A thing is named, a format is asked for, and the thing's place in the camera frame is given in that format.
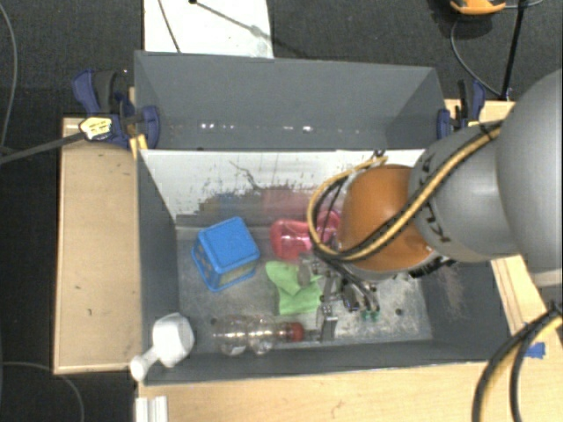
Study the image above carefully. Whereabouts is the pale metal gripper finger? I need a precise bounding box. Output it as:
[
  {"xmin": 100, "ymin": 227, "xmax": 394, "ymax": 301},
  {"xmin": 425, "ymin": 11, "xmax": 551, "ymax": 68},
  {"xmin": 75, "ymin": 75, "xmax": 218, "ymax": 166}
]
[
  {"xmin": 317, "ymin": 304, "xmax": 340, "ymax": 343},
  {"xmin": 297, "ymin": 255, "xmax": 325, "ymax": 287}
]

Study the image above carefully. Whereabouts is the green cloth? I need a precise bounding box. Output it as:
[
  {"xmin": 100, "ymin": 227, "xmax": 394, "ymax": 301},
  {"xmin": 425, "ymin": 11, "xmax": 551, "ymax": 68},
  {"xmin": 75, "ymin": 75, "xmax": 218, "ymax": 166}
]
[{"xmin": 265, "ymin": 259, "xmax": 325, "ymax": 317}]

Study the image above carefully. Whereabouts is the red plastic cup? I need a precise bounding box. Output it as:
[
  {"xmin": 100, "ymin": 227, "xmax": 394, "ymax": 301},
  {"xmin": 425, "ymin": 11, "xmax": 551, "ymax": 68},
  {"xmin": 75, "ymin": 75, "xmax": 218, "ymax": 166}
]
[{"xmin": 268, "ymin": 208, "xmax": 342, "ymax": 262}]

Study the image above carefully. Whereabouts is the clear plastic bottle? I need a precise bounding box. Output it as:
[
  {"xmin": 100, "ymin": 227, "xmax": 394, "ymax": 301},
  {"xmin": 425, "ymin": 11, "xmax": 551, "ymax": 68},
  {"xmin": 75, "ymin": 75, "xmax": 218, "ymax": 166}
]
[{"xmin": 209, "ymin": 314, "xmax": 305, "ymax": 356}]

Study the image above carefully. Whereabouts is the blue plastic basket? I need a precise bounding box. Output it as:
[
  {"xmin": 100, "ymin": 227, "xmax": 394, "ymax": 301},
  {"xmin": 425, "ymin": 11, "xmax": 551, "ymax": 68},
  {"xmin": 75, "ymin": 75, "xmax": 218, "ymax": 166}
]
[{"xmin": 191, "ymin": 216, "xmax": 261, "ymax": 293}]

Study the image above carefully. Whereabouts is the white spray bottle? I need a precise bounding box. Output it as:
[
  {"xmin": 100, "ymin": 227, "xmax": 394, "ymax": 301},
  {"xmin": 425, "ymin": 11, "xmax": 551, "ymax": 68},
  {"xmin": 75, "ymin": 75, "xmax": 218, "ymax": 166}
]
[{"xmin": 129, "ymin": 312, "xmax": 196, "ymax": 382}]

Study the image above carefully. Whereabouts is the grey metal bin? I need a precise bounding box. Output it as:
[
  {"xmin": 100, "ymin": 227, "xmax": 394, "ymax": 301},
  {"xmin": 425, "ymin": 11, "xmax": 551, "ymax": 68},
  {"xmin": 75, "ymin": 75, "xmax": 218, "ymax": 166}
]
[{"xmin": 131, "ymin": 49, "xmax": 511, "ymax": 386}]

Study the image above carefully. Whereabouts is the pale wood board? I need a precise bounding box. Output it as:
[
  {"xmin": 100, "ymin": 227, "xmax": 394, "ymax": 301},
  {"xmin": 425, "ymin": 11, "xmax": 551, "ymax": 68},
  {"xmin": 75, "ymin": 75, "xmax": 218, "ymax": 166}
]
[{"xmin": 53, "ymin": 114, "xmax": 146, "ymax": 375}]

